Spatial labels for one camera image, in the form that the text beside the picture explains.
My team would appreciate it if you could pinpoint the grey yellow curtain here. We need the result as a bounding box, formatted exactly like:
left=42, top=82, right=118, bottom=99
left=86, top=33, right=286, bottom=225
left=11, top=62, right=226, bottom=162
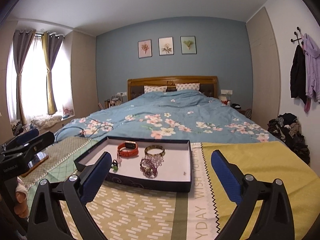
left=41, top=32, right=63, bottom=115
left=12, top=30, right=36, bottom=125

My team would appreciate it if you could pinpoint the blue floral duvet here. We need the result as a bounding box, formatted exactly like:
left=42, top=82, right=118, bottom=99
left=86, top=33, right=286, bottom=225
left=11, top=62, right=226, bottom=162
left=55, top=90, right=276, bottom=144

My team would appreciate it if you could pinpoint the purple bead bracelet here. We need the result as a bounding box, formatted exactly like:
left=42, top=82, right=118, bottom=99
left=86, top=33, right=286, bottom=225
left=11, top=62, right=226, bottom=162
left=139, top=157, right=159, bottom=179

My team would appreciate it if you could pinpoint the orange smart watch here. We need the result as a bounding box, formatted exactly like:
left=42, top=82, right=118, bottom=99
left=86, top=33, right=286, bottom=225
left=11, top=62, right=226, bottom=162
left=117, top=141, right=139, bottom=158

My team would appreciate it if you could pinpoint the purple jacket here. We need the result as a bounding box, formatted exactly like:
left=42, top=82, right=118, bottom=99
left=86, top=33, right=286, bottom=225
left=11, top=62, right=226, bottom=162
left=303, top=33, right=319, bottom=113

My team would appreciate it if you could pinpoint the black charging cable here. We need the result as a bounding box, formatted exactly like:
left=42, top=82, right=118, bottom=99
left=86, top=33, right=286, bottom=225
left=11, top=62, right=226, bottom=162
left=54, top=123, right=115, bottom=143

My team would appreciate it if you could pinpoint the left grey yellow curtain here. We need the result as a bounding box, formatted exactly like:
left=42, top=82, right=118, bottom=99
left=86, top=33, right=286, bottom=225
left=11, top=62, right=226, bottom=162
left=12, top=30, right=36, bottom=125

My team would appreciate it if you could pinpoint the black jacket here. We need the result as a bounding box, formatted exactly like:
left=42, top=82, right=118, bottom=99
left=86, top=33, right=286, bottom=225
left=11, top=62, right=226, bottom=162
left=290, top=45, right=307, bottom=104

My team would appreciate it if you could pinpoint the smartphone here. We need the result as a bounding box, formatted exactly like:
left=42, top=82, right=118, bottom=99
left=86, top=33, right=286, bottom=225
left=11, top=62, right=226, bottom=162
left=21, top=152, right=49, bottom=178

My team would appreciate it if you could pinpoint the dark blue shallow box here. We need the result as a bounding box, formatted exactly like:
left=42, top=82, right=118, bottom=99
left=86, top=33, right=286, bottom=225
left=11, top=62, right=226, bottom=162
left=74, top=136, right=193, bottom=193

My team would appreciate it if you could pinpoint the black wall coat hook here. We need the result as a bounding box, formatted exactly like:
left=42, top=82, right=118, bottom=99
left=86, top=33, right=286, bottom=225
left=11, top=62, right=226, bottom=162
left=290, top=27, right=304, bottom=46

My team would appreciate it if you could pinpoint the wooden bed headboard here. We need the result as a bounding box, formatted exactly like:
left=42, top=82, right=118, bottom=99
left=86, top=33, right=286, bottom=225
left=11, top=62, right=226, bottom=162
left=127, top=76, right=219, bottom=101

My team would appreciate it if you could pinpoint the tortoiseshell bangle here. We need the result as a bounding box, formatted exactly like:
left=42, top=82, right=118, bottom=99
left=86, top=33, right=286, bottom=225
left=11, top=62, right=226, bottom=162
left=144, top=145, right=165, bottom=157

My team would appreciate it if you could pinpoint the left hand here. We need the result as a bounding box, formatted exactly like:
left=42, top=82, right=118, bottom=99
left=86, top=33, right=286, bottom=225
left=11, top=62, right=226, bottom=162
left=14, top=178, right=29, bottom=218

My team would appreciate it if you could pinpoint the pink flower picture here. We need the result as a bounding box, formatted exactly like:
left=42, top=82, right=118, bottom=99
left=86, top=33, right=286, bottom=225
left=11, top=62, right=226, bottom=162
left=138, top=40, right=152, bottom=59

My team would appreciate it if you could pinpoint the clear pink bead bracelet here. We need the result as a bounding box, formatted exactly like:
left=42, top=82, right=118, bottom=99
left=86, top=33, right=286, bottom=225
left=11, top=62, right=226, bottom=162
left=144, top=154, right=165, bottom=167

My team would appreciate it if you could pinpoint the dark clothes pile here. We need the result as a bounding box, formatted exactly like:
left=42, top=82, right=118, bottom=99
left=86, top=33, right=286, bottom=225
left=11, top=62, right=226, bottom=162
left=267, top=113, right=310, bottom=165

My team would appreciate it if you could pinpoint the floral pillow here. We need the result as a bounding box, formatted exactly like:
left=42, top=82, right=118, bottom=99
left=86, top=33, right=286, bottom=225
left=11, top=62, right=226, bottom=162
left=144, top=86, right=167, bottom=94
left=175, top=83, right=200, bottom=91

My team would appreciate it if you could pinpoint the white flower picture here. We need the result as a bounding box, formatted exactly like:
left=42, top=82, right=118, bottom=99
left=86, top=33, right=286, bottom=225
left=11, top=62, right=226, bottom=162
left=158, top=37, right=174, bottom=56

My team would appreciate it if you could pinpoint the left floral pillow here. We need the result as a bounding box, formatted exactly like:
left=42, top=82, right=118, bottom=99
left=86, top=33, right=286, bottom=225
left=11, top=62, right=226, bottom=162
left=144, top=86, right=167, bottom=94

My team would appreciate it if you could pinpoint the right grey yellow curtain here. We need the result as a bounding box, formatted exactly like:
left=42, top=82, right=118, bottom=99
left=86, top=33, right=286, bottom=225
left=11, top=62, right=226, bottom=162
left=41, top=32, right=63, bottom=115

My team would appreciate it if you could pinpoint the right floral pillow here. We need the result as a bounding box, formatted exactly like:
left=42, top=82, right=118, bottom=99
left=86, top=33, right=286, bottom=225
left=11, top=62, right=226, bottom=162
left=175, top=83, right=200, bottom=91

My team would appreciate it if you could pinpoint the green plant picture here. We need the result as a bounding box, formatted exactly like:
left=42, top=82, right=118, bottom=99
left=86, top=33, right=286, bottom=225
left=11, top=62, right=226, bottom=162
left=180, top=36, right=197, bottom=54

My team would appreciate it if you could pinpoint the pink hair clip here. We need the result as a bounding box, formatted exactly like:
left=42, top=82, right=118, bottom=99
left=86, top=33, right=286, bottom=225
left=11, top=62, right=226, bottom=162
left=117, top=151, right=122, bottom=166

